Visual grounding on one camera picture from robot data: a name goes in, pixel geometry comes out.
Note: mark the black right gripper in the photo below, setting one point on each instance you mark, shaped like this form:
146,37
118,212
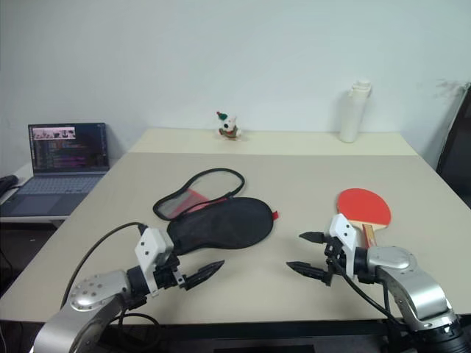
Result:
335,257

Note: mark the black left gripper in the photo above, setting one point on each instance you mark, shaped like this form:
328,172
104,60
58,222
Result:
170,277

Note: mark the black red paddle case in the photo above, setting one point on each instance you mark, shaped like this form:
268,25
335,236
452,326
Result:
221,220

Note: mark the red table tennis paddle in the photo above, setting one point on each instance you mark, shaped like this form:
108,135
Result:
362,204

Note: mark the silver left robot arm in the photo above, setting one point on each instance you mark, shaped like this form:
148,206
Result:
92,290

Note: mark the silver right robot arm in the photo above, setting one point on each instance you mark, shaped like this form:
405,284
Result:
393,259

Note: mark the white water bottle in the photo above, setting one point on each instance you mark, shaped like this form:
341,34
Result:
349,117

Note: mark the white plush dog toy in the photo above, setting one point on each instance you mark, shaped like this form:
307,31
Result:
229,127

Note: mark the grey open laptop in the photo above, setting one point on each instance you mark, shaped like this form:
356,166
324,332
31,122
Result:
55,184

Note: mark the black office chair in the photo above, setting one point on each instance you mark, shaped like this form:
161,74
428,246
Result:
456,147

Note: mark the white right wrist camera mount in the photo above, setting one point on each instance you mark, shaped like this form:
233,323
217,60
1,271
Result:
342,228

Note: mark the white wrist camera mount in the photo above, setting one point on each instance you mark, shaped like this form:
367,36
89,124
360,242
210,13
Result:
152,246
342,228

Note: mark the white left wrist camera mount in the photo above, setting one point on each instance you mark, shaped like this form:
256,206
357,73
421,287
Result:
152,246

